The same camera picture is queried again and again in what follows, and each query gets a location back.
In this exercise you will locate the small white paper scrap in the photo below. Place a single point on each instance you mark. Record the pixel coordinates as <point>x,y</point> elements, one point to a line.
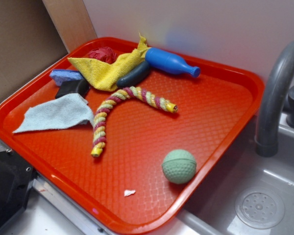
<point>129,192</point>

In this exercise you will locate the dark green cucumber toy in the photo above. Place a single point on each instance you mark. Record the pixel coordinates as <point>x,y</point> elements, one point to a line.
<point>135,76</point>

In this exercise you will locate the blue plastic bottle toy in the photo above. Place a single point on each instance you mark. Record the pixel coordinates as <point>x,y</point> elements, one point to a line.
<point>170,63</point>

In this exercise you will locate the yellow cloth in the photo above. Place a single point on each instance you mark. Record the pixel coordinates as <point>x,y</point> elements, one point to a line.
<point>103,76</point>

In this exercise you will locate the black block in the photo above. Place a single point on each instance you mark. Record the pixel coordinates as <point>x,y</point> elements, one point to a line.
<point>80,87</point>

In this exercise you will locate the twisted multicolour rope toy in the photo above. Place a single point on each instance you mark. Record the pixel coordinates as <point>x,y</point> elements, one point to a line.
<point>99,134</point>

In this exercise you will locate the blue sponge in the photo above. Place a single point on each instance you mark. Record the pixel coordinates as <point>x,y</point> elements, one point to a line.
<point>59,76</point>

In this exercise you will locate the light blue cloth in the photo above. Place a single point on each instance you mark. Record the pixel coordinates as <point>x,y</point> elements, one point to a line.
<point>62,113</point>

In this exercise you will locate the brown cardboard panel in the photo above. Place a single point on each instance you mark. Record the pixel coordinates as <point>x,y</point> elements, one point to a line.
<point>29,43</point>

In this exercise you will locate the red crumpled ball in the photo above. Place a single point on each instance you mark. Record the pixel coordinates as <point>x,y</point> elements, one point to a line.
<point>104,54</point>

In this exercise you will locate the wooden board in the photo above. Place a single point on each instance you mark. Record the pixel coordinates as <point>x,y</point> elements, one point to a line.
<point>72,22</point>

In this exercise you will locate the green dimpled ball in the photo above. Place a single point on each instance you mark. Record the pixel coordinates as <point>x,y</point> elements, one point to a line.
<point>179,166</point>

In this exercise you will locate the red plastic tray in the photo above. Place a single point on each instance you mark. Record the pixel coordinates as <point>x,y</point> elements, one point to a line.
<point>212,110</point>

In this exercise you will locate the grey toy faucet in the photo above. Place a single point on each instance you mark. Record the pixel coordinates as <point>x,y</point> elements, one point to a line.
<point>275,96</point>

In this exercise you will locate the grey toy sink basin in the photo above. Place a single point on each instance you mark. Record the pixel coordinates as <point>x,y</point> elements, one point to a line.
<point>246,194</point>

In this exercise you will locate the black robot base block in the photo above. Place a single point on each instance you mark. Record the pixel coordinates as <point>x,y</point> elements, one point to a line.
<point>16,180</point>

